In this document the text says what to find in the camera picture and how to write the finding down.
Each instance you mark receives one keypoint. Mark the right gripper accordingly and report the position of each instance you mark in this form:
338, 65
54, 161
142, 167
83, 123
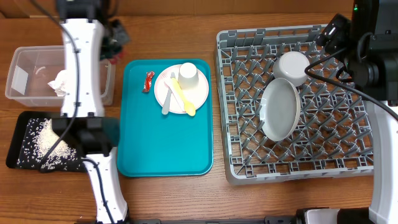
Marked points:
329, 40

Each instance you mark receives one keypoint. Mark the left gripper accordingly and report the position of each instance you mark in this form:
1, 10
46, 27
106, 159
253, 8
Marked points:
117, 37

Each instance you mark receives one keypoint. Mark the red sauce packet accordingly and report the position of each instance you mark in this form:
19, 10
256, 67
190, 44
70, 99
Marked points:
148, 81

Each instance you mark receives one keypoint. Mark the grey bowl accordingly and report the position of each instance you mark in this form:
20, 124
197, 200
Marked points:
291, 66

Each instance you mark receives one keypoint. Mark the white napkin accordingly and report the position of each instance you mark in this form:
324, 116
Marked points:
60, 83

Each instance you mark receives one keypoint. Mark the white paper cup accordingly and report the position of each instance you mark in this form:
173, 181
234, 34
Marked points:
188, 76

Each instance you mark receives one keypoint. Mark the grey plate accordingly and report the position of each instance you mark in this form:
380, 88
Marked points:
280, 109

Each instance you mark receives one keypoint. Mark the white rice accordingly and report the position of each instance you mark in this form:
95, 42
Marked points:
37, 141

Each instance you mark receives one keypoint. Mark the silver foil wrapper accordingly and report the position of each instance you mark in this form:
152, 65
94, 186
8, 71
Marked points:
116, 58

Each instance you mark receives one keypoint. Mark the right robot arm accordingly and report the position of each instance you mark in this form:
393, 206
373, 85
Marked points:
362, 58

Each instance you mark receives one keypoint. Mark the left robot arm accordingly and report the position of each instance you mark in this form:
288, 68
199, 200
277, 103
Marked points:
90, 33

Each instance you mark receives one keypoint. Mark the grey dishwasher rack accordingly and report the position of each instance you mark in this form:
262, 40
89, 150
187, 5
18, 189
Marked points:
333, 137

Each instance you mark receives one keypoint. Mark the black waste tray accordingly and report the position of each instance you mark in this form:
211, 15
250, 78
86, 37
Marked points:
19, 132

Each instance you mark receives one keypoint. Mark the clear plastic bin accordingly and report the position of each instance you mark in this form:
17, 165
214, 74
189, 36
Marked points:
29, 73

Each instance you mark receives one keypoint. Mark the pink plate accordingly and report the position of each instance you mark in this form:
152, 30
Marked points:
197, 95

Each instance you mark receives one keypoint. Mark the yellow plastic spoon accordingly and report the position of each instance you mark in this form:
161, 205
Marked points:
188, 106

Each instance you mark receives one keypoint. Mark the teal serving tray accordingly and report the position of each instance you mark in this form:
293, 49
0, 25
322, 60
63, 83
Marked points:
156, 145

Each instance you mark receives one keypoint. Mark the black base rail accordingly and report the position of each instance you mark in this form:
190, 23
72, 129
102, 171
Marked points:
265, 220

